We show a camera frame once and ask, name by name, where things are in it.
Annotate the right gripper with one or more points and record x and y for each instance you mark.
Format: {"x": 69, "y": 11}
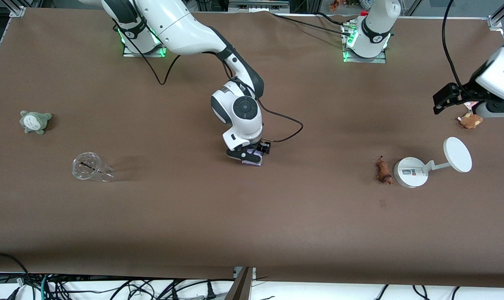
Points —
{"x": 262, "y": 147}

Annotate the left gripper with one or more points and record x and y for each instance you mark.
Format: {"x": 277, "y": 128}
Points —
{"x": 464, "y": 91}

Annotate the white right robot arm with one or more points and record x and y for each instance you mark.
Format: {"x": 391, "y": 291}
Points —
{"x": 185, "y": 29}

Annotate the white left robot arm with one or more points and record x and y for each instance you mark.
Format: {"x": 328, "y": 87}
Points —
{"x": 377, "y": 25}

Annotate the white round phone stand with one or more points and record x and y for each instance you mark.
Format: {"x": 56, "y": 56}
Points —
{"x": 410, "y": 173}

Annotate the small brown plush toy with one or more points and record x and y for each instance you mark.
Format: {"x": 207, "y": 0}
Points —
{"x": 470, "y": 121}

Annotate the small pink white object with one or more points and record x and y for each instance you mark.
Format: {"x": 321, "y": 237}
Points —
{"x": 468, "y": 105}

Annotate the brown paper table cover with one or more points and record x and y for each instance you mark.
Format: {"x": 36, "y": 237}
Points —
{"x": 252, "y": 216}

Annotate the brown dog figurine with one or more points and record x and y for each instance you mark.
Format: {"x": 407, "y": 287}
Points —
{"x": 384, "y": 171}

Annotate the brown support beam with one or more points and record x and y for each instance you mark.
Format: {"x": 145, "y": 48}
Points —
{"x": 240, "y": 289}

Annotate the black power plug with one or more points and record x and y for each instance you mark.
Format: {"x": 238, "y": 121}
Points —
{"x": 210, "y": 291}

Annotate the clear plastic cup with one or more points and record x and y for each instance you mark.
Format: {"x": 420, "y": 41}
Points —
{"x": 85, "y": 166}

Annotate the orange toy figure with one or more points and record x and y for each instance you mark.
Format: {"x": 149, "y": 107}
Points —
{"x": 335, "y": 5}

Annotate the grey Totoro plush toy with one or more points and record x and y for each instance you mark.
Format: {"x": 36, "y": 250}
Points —
{"x": 34, "y": 121}

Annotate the aluminium frame corner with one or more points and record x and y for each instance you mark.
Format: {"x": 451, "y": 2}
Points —
{"x": 494, "y": 21}
{"x": 17, "y": 10}

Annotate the small metal beam bracket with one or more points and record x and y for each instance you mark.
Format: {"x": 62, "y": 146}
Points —
{"x": 253, "y": 273}

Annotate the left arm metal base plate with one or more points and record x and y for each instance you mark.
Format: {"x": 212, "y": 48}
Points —
{"x": 364, "y": 60}

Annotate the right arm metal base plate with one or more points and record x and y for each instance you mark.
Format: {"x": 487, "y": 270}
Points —
{"x": 145, "y": 55}

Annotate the grey metal rail device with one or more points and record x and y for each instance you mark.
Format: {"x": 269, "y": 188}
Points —
{"x": 258, "y": 5}

